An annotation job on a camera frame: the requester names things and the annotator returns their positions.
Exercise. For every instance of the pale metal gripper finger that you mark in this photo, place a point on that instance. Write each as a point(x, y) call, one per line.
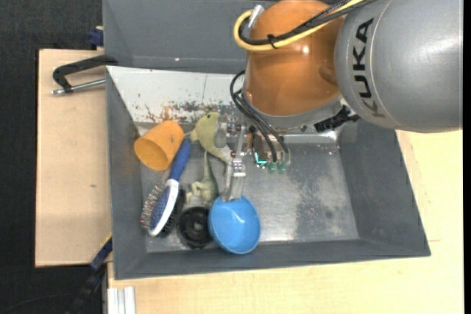
point(222, 134)
point(236, 184)

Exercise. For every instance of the green toy frog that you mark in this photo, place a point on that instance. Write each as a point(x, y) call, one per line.
point(208, 132)

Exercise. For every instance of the blue plastic bowl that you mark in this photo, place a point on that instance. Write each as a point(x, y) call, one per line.
point(235, 228)

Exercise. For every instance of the grey metal bin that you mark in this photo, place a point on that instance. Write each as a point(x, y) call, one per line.
point(316, 195)

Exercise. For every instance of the orange plastic cup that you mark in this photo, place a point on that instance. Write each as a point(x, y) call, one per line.
point(158, 147)

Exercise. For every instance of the blue and white hairbrush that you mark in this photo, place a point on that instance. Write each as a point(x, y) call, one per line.
point(165, 200)

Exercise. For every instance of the brown cardboard board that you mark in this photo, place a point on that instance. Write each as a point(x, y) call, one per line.
point(70, 158)

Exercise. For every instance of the black cylinder on white bracket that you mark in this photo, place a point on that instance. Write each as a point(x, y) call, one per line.
point(331, 121)

